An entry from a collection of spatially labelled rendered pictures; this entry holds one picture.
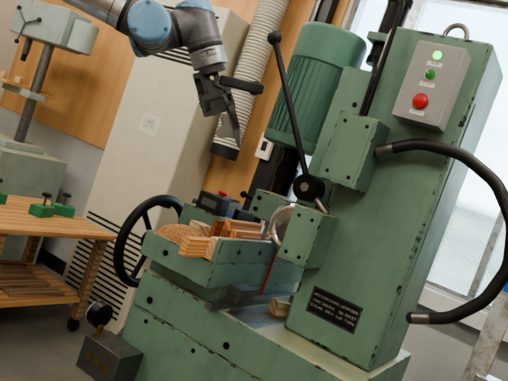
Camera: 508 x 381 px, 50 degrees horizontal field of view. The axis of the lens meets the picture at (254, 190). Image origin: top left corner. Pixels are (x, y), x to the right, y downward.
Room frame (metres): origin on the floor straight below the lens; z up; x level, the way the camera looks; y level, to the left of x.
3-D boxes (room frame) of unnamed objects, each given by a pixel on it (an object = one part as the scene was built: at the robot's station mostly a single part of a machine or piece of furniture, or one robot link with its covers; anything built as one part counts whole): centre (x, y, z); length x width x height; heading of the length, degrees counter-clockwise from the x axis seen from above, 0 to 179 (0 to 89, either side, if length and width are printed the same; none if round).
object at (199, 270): (1.50, 0.01, 0.87); 0.61 x 0.30 x 0.06; 150
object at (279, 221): (1.23, -0.11, 1.02); 0.12 x 0.03 x 0.12; 60
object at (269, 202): (1.40, -0.08, 1.03); 0.14 x 0.07 x 0.09; 60
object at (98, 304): (1.29, 0.25, 0.65); 0.06 x 0.04 x 0.08; 150
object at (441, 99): (1.13, -0.27, 1.40); 0.10 x 0.06 x 0.16; 60
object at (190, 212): (1.54, 0.08, 0.91); 0.15 x 0.14 x 0.09; 150
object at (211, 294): (1.44, -0.01, 0.82); 0.40 x 0.21 x 0.04; 150
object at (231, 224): (1.45, -0.01, 0.94); 0.16 x 0.02 x 0.07; 150
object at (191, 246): (1.36, -0.04, 0.92); 0.54 x 0.02 x 0.04; 150
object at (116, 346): (1.25, 0.19, 0.58); 0.12 x 0.08 x 0.08; 60
